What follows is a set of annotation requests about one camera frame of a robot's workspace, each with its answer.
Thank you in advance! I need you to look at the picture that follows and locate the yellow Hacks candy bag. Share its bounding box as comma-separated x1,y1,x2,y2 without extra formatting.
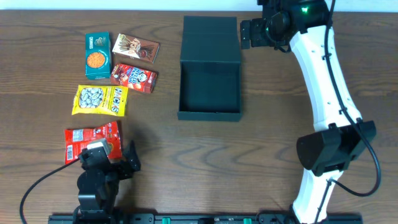
72,85,129,117

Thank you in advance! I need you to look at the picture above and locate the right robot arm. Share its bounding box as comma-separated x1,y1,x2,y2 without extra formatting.
240,0,376,223

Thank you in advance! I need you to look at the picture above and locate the teal Chunkies cookie box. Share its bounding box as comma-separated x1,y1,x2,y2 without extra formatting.
85,32,112,80

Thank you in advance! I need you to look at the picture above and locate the black gift box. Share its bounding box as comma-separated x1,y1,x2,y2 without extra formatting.
177,16,243,121

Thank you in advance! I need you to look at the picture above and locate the red Hello Panda box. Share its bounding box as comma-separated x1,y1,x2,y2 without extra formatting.
110,63,158,93

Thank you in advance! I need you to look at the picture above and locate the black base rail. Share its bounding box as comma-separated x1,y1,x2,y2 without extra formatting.
48,212,364,224

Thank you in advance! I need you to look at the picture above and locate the red candy bag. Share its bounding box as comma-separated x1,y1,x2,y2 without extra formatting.
64,121,122,164

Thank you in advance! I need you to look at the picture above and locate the brown Pocky box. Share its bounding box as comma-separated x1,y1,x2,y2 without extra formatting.
112,34,160,63

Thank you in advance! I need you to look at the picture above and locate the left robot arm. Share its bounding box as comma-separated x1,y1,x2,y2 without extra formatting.
72,138,141,223

